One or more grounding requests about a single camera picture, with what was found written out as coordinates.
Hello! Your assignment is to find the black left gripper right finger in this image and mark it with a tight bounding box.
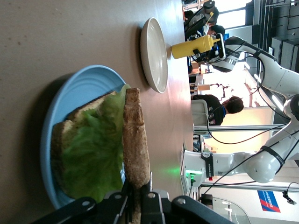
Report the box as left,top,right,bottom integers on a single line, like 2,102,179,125
140,172,234,224

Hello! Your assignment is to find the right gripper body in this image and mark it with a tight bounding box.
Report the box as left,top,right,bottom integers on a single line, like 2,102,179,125
205,52,241,72

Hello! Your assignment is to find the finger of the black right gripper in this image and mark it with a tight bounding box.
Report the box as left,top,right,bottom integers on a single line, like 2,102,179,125
192,48,204,62

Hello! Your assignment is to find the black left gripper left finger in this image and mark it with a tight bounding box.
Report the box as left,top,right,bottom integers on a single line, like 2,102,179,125
35,179,134,224

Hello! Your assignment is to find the yellow mustard squeeze bottle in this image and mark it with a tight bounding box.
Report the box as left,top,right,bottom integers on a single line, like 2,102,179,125
171,11,221,59

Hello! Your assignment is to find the green lettuce leaf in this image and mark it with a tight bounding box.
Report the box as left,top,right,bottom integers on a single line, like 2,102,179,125
62,84,131,203

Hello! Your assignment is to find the toasted bread slice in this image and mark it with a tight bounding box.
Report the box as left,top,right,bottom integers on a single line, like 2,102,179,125
50,90,117,194
121,87,151,224

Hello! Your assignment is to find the beige plate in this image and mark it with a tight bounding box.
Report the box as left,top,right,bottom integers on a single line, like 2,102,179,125
140,17,169,94

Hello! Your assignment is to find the blue plate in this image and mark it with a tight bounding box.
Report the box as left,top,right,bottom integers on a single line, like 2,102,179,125
39,64,128,210

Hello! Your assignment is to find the person with dark hair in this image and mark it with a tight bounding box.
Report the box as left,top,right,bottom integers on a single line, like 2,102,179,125
203,24,226,39

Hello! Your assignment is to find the black backpack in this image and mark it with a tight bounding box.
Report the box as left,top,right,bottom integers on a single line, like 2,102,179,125
184,0,220,39

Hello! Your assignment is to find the seated person in black shirt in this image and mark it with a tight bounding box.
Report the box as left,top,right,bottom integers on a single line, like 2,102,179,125
191,94,245,126

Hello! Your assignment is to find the white chair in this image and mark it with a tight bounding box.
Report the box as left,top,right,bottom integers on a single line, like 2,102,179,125
191,99,210,135

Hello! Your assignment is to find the long aluminium beam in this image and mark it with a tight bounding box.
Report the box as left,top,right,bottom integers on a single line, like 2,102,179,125
193,124,289,133

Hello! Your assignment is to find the black shelf unit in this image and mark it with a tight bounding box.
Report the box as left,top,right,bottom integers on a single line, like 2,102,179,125
253,0,299,74

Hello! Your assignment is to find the blue and red sign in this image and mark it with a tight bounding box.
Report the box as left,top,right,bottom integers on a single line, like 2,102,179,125
256,190,281,213

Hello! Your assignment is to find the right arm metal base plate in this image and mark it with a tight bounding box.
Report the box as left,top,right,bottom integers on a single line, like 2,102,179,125
180,144,187,196

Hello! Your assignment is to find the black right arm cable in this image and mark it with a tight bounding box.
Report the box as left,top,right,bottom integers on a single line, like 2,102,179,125
206,105,288,145

